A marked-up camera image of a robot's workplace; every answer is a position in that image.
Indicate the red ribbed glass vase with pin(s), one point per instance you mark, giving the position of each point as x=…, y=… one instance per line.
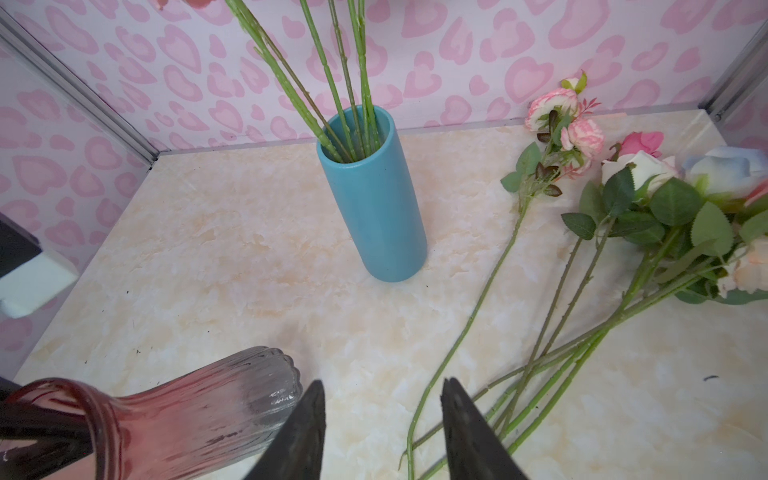
x=196, y=424

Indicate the aluminium frame right corner post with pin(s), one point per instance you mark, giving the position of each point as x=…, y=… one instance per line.
x=745, y=73

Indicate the aluminium frame left corner post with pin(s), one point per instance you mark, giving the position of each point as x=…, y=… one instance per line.
x=56, y=74

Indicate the aluminium frame corner post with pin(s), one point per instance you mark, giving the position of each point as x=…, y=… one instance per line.
x=56, y=74
x=745, y=73

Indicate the coral pink artificial rose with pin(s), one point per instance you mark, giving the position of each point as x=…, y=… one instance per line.
x=347, y=145

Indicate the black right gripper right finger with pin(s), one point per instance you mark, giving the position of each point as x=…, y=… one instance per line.
x=473, y=451

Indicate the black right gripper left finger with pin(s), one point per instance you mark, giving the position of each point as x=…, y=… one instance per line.
x=297, y=450

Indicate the teal ceramic vase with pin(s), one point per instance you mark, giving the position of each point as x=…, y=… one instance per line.
x=377, y=201

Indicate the magenta artificial rose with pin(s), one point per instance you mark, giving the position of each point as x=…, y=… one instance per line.
x=347, y=78

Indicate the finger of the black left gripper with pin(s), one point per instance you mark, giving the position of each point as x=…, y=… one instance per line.
x=37, y=442

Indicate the bunch of artificial flowers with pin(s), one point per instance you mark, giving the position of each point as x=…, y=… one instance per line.
x=635, y=304

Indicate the pink carnation spray stem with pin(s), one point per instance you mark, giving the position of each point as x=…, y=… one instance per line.
x=293, y=88

